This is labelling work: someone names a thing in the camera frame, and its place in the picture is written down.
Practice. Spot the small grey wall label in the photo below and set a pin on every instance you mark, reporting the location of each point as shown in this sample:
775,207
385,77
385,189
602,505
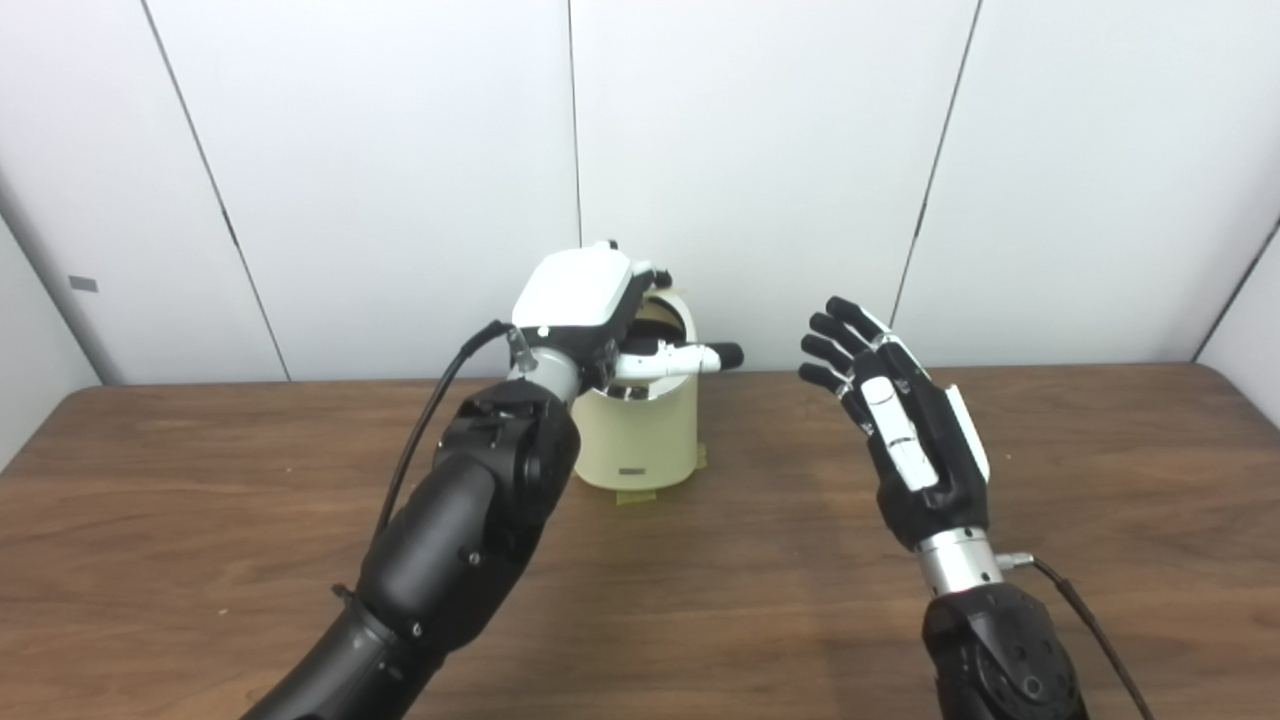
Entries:
83,284

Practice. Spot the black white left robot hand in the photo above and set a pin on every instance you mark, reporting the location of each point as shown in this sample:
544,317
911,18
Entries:
575,290

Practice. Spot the cream-colored round bin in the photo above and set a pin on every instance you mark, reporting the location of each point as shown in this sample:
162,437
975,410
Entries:
640,440

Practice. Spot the cream round bin lid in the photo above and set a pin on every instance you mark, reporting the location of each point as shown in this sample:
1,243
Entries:
672,303

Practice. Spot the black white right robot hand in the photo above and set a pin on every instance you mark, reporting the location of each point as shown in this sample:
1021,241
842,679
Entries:
935,470

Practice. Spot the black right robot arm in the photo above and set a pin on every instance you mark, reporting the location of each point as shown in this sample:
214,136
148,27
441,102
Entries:
1000,660

